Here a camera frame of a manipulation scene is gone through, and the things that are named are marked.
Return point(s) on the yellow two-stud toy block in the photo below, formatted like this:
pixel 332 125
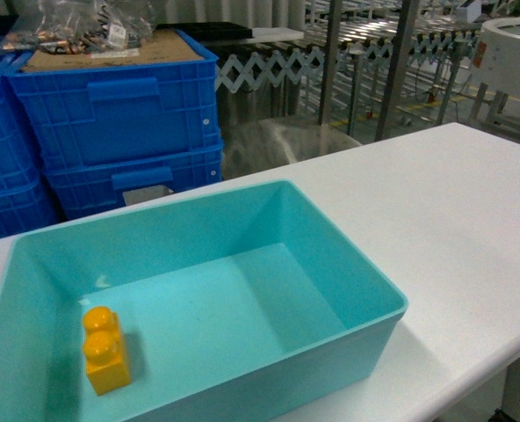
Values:
pixel 107 364

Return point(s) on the teal plastic bin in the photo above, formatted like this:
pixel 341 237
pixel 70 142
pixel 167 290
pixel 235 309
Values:
pixel 236 306

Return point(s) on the blue crate bottom right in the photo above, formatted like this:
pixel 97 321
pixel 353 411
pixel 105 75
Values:
pixel 94 189

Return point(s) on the expandable roller conveyor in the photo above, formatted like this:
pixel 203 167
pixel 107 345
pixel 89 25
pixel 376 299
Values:
pixel 269 79

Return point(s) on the blue crate top right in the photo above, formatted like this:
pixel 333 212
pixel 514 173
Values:
pixel 86 111

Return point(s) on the brown cardboard sheet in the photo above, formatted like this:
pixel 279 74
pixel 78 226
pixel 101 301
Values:
pixel 110 55

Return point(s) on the clear plastic parts bag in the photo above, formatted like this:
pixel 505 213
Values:
pixel 80 27

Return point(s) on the blue crate bottom middle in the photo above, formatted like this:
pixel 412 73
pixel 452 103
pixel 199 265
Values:
pixel 26 208

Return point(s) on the white round conveyor machine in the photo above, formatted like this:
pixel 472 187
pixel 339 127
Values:
pixel 496 63

